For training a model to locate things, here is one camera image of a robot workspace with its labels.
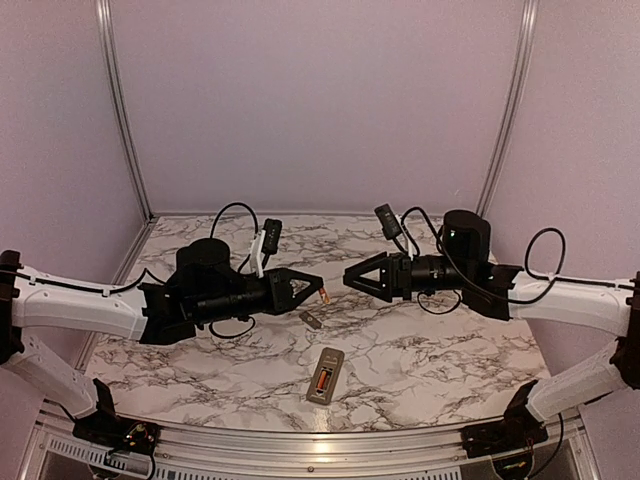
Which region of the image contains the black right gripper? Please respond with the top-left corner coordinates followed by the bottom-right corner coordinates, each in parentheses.
top-left (344, 250), bottom-right (473, 302)

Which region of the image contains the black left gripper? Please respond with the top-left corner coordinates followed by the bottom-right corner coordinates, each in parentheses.
top-left (194, 267), bottom-right (324, 325)

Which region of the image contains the orange battery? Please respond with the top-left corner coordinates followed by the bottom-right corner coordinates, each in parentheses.
top-left (316, 369), bottom-right (332, 395)
top-left (318, 287), bottom-right (331, 305)

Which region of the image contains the grey battery compartment cover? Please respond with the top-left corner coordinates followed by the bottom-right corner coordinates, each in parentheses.
top-left (299, 312), bottom-right (322, 330)

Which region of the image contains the grey white remote control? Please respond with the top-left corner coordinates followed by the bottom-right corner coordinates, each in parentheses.
top-left (306, 347), bottom-right (345, 406)

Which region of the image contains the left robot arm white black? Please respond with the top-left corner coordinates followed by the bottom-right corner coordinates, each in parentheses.
top-left (1, 238), bottom-right (324, 445)

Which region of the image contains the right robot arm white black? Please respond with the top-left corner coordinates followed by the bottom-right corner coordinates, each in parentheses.
top-left (343, 209), bottom-right (639, 448)

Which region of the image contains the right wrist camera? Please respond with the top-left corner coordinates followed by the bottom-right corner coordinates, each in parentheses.
top-left (374, 204), bottom-right (403, 240)

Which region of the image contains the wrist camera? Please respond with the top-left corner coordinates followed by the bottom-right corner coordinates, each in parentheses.
top-left (249, 218), bottom-right (282, 278)
top-left (374, 204), bottom-right (403, 240)

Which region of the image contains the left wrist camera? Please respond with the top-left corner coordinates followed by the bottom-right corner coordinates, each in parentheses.
top-left (249, 218), bottom-right (282, 278)

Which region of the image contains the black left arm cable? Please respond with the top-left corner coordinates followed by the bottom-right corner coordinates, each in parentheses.
top-left (0, 201), bottom-right (266, 339)

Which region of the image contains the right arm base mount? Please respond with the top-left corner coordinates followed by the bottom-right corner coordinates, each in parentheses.
top-left (461, 406), bottom-right (549, 458)

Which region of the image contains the front aluminium rail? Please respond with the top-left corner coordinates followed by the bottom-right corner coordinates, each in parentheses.
top-left (18, 401), bottom-right (601, 479)

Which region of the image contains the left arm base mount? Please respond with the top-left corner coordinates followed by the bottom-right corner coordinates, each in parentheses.
top-left (73, 379), bottom-right (160, 456)

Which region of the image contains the right aluminium frame post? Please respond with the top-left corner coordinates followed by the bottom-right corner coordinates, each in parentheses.
top-left (476, 0), bottom-right (540, 217)

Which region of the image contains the aluminium frame post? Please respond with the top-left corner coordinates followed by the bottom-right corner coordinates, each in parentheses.
top-left (476, 0), bottom-right (540, 217)
top-left (95, 0), bottom-right (154, 223)

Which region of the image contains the left aluminium frame post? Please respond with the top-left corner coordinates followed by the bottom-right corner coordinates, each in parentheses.
top-left (95, 0), bottom-right (154, 223)

